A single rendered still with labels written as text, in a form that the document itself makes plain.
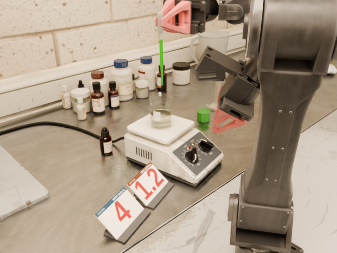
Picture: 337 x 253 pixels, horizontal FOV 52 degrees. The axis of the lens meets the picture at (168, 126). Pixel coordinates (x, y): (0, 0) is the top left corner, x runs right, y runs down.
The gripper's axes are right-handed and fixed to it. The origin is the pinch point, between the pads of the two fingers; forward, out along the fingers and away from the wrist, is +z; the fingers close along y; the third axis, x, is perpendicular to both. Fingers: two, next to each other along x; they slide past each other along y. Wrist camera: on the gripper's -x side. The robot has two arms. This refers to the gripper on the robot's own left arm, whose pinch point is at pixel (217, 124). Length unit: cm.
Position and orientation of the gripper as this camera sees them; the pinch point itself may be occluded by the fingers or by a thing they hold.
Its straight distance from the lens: 75.4
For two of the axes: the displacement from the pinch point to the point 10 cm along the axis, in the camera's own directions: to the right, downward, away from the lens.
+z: -4.0, 6.4, 6.5
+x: 8.9, 4.4, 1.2
